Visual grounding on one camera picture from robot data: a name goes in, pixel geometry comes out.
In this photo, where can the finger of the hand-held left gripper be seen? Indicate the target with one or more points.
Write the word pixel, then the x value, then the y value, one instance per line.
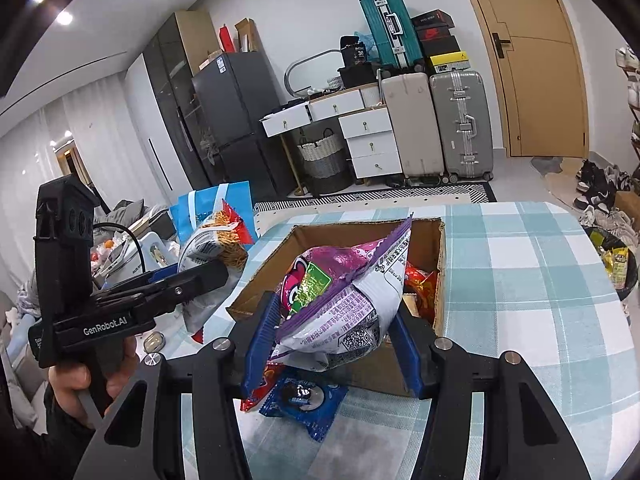
pixel 165 274
pixel 200 277

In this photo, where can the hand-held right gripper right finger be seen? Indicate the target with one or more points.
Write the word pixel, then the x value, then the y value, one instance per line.
pixel 407 355

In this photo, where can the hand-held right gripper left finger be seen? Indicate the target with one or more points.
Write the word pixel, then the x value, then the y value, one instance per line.
pixel 262 345

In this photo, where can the noodle print snack bag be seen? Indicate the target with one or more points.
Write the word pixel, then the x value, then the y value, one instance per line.
pixel 215 245

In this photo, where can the brown cardboard box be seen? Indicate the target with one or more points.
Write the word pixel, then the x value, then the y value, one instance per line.
pixel 372 377

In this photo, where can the purple white snack bag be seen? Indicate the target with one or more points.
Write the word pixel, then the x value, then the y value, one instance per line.
pixel 345 320

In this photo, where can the person's left forearm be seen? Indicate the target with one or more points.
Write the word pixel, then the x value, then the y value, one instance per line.
pixel 35 440

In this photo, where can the person's left hand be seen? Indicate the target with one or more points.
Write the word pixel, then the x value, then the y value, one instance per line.
pixel 70 385

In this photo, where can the orange red snack packet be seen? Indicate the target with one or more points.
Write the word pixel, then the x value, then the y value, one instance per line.
pixel 255 392

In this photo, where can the small beige object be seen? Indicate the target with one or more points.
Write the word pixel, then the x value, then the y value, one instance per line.
pixel 152 341

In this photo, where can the blue cookie packet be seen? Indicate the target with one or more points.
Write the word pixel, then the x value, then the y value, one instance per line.
pixel 300 402

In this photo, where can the blue cartoon gift bag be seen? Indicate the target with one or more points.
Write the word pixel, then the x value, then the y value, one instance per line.
pixel 235 197

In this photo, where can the plaid tablecloth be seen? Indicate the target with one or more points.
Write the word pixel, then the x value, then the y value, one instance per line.
pixel 500 285

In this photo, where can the wicker basket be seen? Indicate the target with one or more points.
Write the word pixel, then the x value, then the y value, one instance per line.
pixel 325 165

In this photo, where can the dark grey refrigerator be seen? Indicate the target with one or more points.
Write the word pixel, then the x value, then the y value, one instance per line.
pixel 240 110

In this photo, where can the dark glass cabinet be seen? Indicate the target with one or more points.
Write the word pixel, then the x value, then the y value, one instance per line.
pixel 170 100

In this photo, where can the oval mirror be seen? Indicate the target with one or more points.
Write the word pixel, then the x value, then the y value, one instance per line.
pixel 289 77

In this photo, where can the black trash bin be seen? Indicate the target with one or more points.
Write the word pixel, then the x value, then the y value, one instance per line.
pixel 600 240

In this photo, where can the white drawer dresser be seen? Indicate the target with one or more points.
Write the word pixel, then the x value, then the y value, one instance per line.
pixel 370 130

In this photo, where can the beige suitcase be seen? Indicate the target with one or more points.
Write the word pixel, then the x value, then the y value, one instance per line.
pixel 410 125

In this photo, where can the silver suitcase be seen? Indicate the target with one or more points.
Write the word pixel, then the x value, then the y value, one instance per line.
pixel 462 125

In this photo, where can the pile of shoes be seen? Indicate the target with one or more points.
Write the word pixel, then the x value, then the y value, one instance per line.
pixel 600 185

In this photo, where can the small cardboard box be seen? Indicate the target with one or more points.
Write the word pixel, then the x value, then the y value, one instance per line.
pixel 627 205

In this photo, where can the black printed box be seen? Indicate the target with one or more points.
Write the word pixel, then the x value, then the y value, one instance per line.
pixel 356 50

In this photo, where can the yellow black shoe box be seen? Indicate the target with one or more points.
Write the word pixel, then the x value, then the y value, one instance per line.
pixel 447 63

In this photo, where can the wooden door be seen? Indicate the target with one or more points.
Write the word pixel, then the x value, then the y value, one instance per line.
pixel 540 85

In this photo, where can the teal suitcase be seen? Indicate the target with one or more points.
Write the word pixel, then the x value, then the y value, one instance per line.
pixel 385 30

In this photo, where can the red black shoe box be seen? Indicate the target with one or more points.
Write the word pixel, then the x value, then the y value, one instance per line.
pixel 436 35

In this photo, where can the shoe rack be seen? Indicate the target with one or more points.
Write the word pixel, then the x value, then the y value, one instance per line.
pixel 631 90

